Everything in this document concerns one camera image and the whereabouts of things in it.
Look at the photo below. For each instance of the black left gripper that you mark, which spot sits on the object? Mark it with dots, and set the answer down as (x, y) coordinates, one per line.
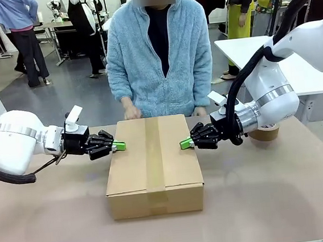
(76, 140)

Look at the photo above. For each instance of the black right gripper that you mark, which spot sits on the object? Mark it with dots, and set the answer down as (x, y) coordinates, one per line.
(221, 128)

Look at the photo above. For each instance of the brown cardboard box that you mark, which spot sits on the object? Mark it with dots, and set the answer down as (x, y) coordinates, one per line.
(125, 164)

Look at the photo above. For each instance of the person's left forearm blue sleeve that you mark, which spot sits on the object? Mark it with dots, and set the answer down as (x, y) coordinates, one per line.
(203, 79)

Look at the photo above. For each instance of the person's right forearm blue sleeve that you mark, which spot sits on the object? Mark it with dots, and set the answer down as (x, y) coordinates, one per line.
(120, 82)

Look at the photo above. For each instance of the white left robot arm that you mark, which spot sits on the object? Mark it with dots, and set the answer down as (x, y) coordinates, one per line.
(17, 140)

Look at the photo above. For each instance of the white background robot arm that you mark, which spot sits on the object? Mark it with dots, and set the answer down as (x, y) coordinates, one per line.
(54, 7)

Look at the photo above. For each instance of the person's left hand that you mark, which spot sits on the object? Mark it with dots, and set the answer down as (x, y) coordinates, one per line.
(199, 111)

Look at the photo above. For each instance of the person's right hand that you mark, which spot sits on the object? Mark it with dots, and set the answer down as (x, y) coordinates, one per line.
(132, 112)

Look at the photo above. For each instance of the brown tape strip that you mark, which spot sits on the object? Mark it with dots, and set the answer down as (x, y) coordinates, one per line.
(153, 161)

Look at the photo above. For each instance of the brown packing tape roll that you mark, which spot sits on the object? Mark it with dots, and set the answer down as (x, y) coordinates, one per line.
(267, 134)

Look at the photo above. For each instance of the person in blue fleece jacket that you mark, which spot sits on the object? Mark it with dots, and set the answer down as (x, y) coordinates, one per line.
(139, 71)

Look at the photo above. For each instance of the large white table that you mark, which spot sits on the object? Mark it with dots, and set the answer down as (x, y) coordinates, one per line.
(237, 50)

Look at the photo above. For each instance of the person in yellow apron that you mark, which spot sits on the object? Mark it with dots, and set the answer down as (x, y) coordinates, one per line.
(240, 19)

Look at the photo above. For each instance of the person with black apron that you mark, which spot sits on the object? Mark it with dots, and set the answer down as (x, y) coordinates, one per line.
(83, 20)

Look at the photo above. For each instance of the person in blue shirt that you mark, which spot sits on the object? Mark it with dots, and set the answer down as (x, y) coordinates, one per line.
(23, 25)

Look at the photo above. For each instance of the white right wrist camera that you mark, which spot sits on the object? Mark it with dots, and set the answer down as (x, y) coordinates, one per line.
(218, 98)

